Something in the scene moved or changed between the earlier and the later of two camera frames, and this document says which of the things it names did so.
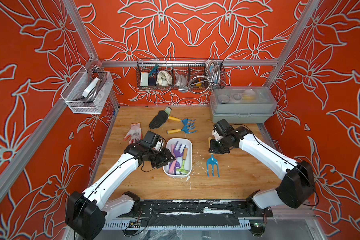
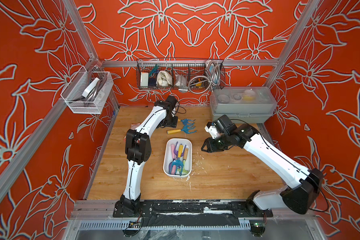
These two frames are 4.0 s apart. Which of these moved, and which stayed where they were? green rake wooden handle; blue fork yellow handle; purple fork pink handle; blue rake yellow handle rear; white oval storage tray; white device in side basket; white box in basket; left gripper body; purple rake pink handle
Moved: left gripper body; purple rake pink handle; blue fork yellow handle
Stayed: purple fork pink handle; green rake wooden handle; white box in basket; white oval storage tray; white device in side basket; blue rake yellow handle rear
